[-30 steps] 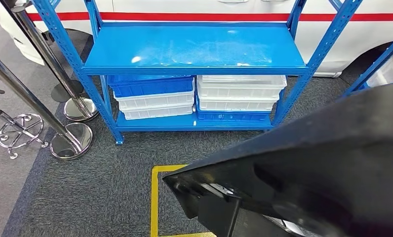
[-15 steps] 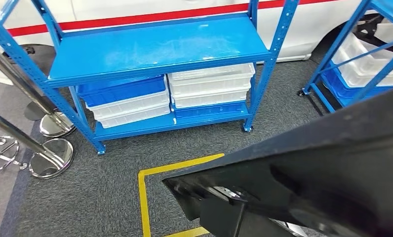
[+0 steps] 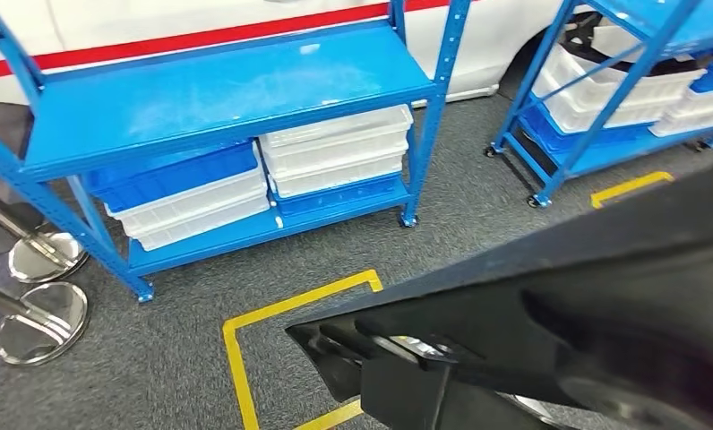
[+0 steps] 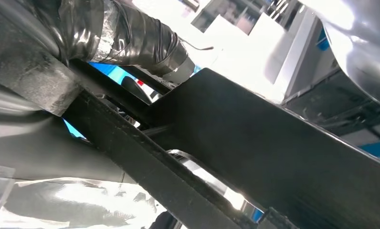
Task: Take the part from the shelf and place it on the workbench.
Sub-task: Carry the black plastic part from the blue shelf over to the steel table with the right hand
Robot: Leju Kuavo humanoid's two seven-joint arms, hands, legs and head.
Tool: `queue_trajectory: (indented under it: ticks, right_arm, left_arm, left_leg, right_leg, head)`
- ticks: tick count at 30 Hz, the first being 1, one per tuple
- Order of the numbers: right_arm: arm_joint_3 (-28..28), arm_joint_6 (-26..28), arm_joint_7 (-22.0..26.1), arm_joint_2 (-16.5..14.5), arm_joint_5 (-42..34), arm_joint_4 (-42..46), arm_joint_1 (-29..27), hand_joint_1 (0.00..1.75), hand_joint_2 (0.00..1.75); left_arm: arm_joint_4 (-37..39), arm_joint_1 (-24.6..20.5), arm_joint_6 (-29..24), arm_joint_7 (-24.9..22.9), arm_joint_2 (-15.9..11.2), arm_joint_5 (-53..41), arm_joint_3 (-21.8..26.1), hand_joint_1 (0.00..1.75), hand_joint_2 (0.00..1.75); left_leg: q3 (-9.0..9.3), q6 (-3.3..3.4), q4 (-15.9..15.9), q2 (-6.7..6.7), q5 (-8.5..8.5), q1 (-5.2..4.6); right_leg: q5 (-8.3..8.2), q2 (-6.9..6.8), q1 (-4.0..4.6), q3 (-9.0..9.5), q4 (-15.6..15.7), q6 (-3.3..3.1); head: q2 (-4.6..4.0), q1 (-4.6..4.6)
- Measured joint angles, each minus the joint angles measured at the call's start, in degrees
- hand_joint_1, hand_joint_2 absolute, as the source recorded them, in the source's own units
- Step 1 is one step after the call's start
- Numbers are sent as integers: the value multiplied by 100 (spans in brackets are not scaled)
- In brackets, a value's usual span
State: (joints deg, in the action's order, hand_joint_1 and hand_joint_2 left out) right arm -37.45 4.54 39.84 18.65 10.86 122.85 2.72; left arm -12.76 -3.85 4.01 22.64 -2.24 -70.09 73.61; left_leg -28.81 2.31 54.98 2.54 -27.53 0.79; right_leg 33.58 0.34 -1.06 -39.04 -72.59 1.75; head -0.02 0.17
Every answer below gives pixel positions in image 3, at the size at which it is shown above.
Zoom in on black plastic frame part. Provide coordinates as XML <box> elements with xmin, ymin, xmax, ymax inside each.
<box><xmin>285</xmin><ymin>157</ymin><xmax>713</xmax><ymax>430</ymax></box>

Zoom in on blue metal shelf rack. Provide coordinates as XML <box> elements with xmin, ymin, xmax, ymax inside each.
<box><xmin>0</xmin><ymin>0</ymin><xmax>473</xmax><ymax>305</ymax></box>

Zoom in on blue wheeled shelf rack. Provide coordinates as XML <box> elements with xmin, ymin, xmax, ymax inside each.
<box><xmin>484</xmin><ymin>0</ymin><xmax>713</xmax><ymax>210</ymax></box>

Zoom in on red barrier belt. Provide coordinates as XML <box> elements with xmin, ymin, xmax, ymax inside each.
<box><xmin>0</xmin><ymin>0</ymin><xmax>470</xmax><ymax>82</ymax></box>

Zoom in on white car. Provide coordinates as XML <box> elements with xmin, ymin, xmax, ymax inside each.
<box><xmin>0</xmin><ymin>0</ymin><xmax>604</xmax><ymax>109</ymax></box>

